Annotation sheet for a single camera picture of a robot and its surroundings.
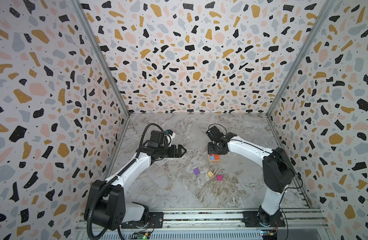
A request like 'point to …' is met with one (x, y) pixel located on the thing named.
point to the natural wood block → (214, 161)
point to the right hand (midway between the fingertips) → (210, 147)
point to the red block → (217, 157)
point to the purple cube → (196, 171)
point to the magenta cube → (219, 177)
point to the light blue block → (212, 157)
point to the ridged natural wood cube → (210, 174)
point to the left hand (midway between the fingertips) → (179, 148)
